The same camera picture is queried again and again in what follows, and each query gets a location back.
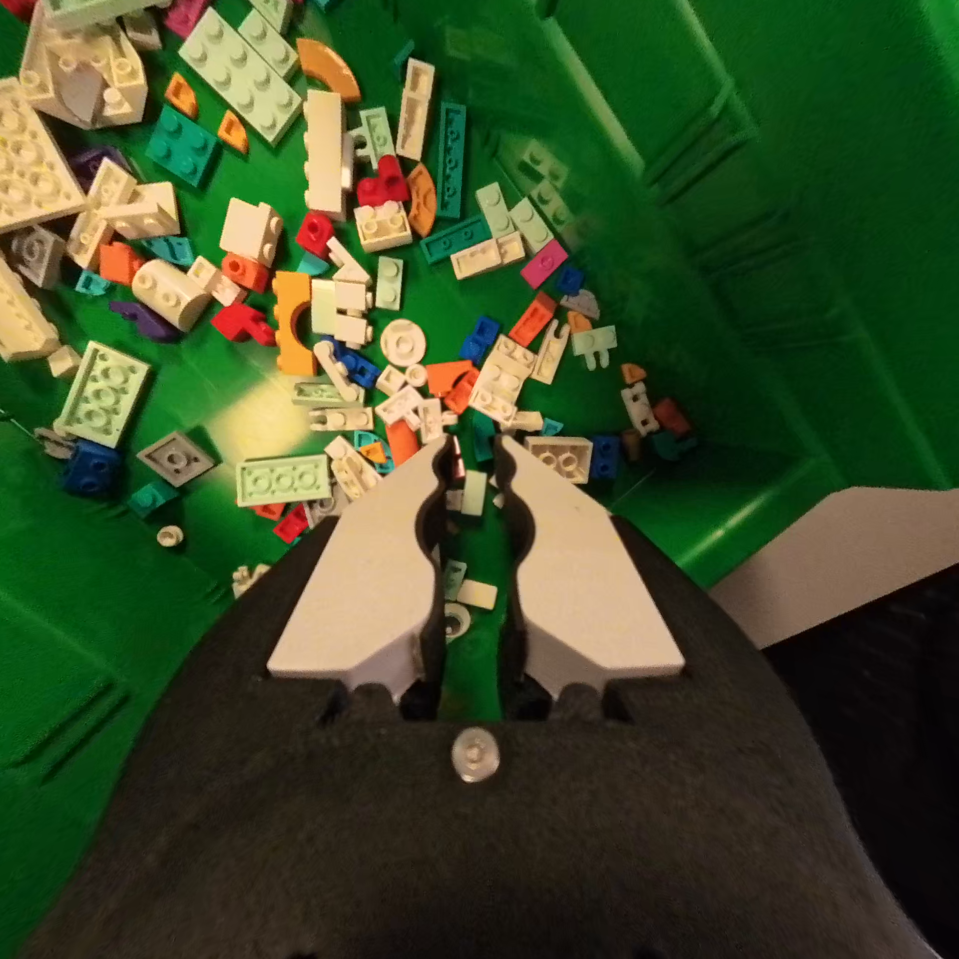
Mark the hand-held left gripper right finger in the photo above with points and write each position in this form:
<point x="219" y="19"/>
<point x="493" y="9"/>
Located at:
<point x="592" y="592"/>

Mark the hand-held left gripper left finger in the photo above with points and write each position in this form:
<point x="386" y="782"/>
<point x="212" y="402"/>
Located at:
<point x="359" y="592"/>

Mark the pile of toy bricks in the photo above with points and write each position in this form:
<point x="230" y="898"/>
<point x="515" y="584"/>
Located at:
<point x="247" y="225"/>

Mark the green plastic bin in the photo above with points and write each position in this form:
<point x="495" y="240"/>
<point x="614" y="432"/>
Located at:
<point x="749" y="225"/>

